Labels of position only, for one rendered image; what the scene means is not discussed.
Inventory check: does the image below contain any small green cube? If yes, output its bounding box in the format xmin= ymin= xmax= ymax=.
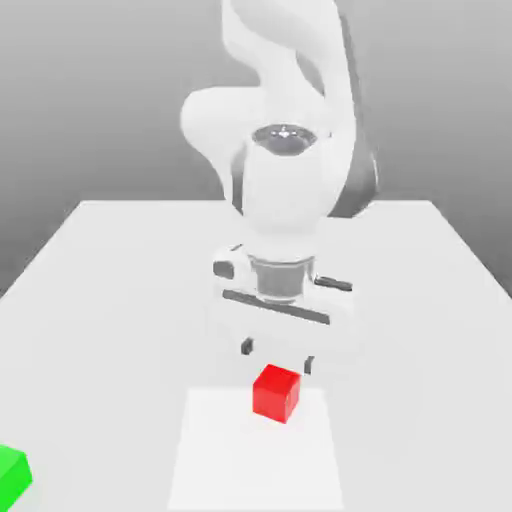
xmin=0 ymin=444 xmax=34 ymax=512

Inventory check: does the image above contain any small red cube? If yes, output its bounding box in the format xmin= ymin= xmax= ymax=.
xmin=252 ymin=363 xmax=302 ymax=425

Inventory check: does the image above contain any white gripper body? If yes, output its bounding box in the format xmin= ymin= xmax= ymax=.
xmin=205 ymin=282 xmax=358 ymax=363

